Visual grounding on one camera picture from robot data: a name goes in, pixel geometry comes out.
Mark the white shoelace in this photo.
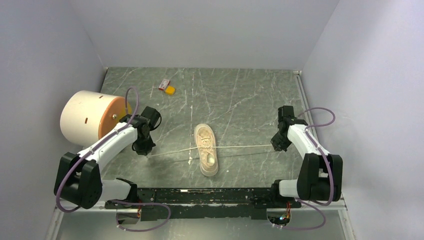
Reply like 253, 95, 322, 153
143, 144, 272, 161

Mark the beige canvas sneaker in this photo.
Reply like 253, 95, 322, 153
194, 123, 219, 177

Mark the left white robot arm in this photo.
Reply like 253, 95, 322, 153
53, 106, 162, 212

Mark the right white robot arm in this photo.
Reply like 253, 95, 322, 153
269, 105, 343, 207

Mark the yellow small block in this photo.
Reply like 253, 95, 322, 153
164, 86, 176, 95

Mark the white orange cylinder drum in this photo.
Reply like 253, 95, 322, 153
59, 90, 132, 147

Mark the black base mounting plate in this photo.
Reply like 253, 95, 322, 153
104, 184, 301, 221

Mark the red white small box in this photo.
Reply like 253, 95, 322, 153
158, 79, 170, 91

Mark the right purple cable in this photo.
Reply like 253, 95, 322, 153
271, 107, 336, 230

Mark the purple cable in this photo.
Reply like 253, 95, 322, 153
55, 86, 140, 214
271, 107, 336, 230

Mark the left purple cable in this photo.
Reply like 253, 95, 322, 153
55, 86, 140, 214

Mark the aluminium frame rail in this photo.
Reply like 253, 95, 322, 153
54, 182, 341, 212

